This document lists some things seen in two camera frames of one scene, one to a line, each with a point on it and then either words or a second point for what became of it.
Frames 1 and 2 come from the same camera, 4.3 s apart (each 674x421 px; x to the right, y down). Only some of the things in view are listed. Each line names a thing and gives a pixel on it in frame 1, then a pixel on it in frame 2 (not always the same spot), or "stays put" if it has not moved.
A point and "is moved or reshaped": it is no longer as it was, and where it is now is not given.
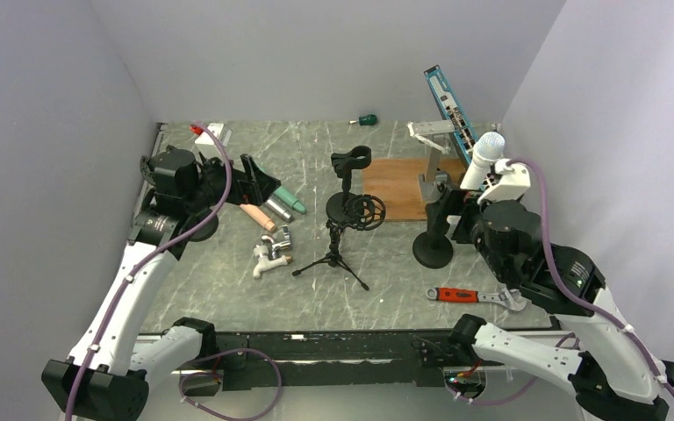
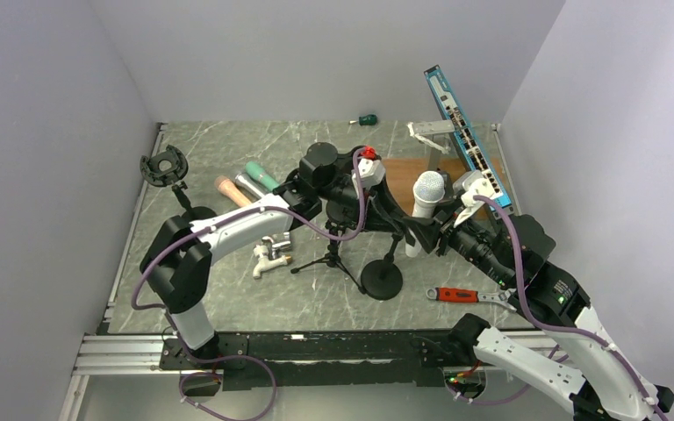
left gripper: x=243 y=189 → x=383 y=215
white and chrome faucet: x=267 y=254 stays put
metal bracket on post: x=436 y=134 stays put
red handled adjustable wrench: x=508 y=296 stays put
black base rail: x=333 y=360 stays put
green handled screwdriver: x=368 y=119 stays put
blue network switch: x=464 y=137 stays put
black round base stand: x=433 y=249 is moved or reshaped
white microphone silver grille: x=489 y=147 → x=428 y=189
